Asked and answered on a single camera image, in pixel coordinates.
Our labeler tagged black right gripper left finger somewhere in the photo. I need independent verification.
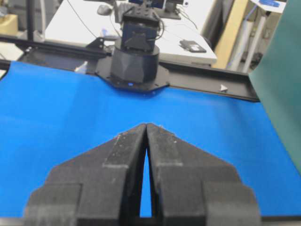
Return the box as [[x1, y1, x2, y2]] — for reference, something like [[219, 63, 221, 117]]
[[24, 124, 146, 226]]

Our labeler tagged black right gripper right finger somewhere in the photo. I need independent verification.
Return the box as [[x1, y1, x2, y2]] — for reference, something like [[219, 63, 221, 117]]
[[147, 123, 261, 226]]

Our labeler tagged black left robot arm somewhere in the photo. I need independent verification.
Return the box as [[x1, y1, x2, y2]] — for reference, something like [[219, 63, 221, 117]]
[[24, 4, 167, 226]]

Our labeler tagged blue table mat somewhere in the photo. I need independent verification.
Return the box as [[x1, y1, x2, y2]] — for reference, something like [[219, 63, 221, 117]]
[[0, 62, 301, 218]]

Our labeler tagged black device on desk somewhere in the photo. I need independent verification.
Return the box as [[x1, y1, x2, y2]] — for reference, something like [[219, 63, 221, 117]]
[[179, 40, 206, 53]]

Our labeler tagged green board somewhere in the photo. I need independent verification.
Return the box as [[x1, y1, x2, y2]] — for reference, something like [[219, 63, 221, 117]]
[[250, 0, 301, 170]]

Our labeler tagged white desk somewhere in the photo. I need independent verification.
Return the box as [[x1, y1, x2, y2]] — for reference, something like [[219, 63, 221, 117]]
[[45, 0, 217, 65]]

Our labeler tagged black monitor stand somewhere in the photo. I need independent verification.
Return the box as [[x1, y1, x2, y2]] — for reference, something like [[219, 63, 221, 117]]
[[161, 0, 184, 20]]

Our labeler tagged grey computer mouse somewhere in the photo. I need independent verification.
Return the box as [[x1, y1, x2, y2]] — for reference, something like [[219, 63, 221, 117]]
[[97, 5, 112, 16]]

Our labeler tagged black aluminium frame rail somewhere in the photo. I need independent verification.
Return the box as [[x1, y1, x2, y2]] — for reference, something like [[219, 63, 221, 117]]
[[0, 35, 259, 102]]

